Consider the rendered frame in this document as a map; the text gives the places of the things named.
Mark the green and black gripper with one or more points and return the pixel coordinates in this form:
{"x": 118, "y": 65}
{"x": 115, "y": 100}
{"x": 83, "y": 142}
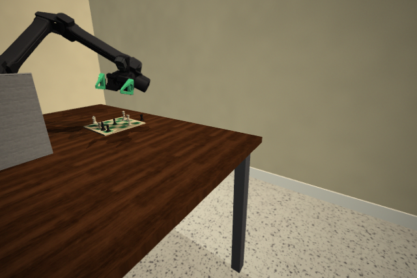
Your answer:
{"x": 115, "y": 83}

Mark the green and cream chessboard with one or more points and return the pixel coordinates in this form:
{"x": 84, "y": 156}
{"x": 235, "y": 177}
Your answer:
{"x": 120, "y": 126}

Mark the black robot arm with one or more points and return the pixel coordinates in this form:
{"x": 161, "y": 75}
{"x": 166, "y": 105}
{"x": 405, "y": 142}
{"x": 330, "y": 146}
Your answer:
{"x": 17, "y": 53}

